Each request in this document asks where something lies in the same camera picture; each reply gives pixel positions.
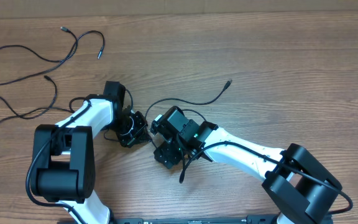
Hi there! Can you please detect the black base frame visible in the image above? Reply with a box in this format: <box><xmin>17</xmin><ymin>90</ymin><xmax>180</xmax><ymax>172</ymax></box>
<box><xmin>109</xmin><ymin>215</ymin><xmax>278</xmax><ymax>224</ymax></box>

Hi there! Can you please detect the right camera black cable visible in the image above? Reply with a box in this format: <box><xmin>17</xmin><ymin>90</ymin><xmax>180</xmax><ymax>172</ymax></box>
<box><xmin>178</xmin><ymin>141</ymin><xmax>354</xmax><ymax>215</ymax></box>

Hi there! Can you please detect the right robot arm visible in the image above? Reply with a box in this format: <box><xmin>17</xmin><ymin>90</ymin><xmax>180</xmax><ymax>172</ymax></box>
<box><xmin>150</xmin><ymin>106</ymin><xmax>354</xmax><ymax>224</ymax></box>

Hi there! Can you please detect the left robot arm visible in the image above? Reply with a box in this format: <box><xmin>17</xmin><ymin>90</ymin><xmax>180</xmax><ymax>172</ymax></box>
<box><xmin>25</xmin><ymin>81</ymin><xmax>150</xmax><ymax>224</ymax></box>

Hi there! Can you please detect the thick black usb cable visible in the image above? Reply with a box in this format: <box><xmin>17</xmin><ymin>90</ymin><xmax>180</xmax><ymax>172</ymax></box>
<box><xmin>0</xmin><ymin>75</ymin><xmax>74</xmax><ymax>129</ymax></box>

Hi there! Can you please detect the long thin black cable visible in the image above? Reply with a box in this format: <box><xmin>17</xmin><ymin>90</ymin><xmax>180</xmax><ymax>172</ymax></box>
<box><xmin>144</xmin><ymin>79</ymin><xmax>233</xmax><ymax>149</ymax></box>

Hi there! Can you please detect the camera black cable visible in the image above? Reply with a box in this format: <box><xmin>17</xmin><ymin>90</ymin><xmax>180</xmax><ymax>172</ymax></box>
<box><xmin>25</xmin><ymin>96</ymin><xmax>93</xmax><ymax>224</ymax></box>
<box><xmin>178</xmin><ymin>141</ymin><xmax>354</xmax><ymax>215</ymax></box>

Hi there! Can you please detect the left camera black cable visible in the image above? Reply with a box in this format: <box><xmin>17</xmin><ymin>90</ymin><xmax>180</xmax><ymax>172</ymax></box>
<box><xmin>25</xmin><ymin>96</ymin><xmax>93</xmax><ymax>224</ymax></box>

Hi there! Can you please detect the short black usb cable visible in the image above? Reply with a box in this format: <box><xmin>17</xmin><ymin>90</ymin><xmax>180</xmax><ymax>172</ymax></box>
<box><xmin>0</xmin><ymin>26</ymin><xmax>106</xmax><ymax>86</ymax></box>

